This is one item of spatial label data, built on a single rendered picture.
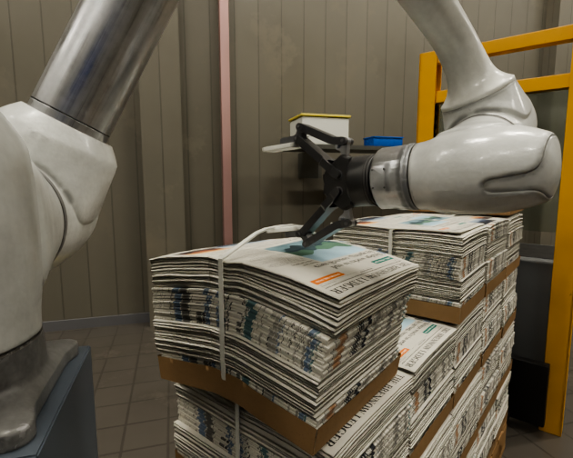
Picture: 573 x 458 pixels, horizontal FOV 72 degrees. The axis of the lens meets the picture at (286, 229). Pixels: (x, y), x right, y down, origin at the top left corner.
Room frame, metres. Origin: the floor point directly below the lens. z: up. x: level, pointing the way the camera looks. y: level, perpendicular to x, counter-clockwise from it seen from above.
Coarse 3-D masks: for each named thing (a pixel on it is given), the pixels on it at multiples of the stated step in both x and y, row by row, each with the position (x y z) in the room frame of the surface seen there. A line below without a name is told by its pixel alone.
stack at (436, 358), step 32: (416, 320) 0.99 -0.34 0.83; (480, 320) 1.16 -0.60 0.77; (416, 352) 0.80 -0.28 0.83; (448, 352) 0.90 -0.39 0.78; (480, 352) 1.16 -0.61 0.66; (416, 384) 0.74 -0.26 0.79; (448, 384) 0.91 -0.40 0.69; (480, 384) 1.15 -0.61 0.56; (192, 416) 0.70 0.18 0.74; (224, 416) 0.64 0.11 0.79; (384, 416) 0.61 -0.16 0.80; (416, 416) 0.74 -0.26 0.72; (448, 416) 0.93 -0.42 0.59; (480, 416) 1.21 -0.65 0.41; (192, 448) 0.69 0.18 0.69; (224, 448) 0.64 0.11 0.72; (256, 448) 0.59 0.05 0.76; (288, 448) 0.54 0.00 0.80; (352, 448) 0.53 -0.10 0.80; (384, 448) 0.61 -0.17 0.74; (448, 448) 0.92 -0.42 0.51; (480, 448) 1.23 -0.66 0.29
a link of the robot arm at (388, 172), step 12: (408, 144) 0.52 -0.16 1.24; (384, 156) 0.53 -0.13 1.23; (396, 156) 0.52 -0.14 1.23; (408, 156) 0.51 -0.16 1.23; (372, 168) 0.53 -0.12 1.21; (384, 168) 0.52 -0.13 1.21; (396, 168) 0.51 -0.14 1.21; (372, 180) 0.53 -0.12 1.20; (384, 180) 0.52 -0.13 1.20; (396, 180) 0.51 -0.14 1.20; (372, 192) 0.53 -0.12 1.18; (384, 192) 0.52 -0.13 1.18; (396, 192) 0.51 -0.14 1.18; (408, 192) 0.50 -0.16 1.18; (384, 204) 0.53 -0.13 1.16; (396, 204) 0.52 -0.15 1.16; (408, 204) 0.51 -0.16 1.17
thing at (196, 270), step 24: (264, 240) 0.87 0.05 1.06; (168, 264) 0.68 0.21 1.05; (192, 264) 0.63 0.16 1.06; (168, 288) 0.67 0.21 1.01; (192, 288) 0.63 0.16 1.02; (168, 312) 0.67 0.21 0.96; (192, 312) 0.63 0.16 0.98; (168, 336) 0.67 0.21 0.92; (192, 336) 0.63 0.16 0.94; (192, 360) 0.63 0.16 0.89
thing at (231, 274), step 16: (288, 240) 0.77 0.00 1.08; (336, 240) 0.78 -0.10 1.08; (208, 256) 0.61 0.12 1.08; (240, 256) 0.62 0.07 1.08; (256, 256) 0.61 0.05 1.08; (224, 272) 0.59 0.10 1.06; (240, 272) 0.57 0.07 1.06; (224, 288) 0.59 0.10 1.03; (240, 288) 0.56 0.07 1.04; (224, 304) 0.59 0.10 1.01; (224, 320) 0.59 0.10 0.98
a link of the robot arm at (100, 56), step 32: (96, 0) 0.50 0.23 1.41; (128, 0) 0.51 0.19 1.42; (160, 0) 0.53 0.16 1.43; (64, 32) 0.51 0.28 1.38; (96, 32) 0.50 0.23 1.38; (128, 32) 0.51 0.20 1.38; (160, 32) 0.56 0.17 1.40; (64, 64) 0.49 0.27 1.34; (96, 64) 0.50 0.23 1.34; (128, 64) 0.52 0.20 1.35; (32, 96) 0.50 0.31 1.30; (64, 96) 0.49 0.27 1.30; (96, 96) 0.51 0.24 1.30; (128, 96) 0.55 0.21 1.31; (32, 128) 0.46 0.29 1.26; (64, 128) 0.48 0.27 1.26; (96, 128) 0.52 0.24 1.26; (32, 160) 0.45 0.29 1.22; (64, 160) 0.47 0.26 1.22; (96, 160) 0.50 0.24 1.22; (64, 192) 0.47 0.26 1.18; (96, 192) 0.51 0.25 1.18; (64, 256) 0.48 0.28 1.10
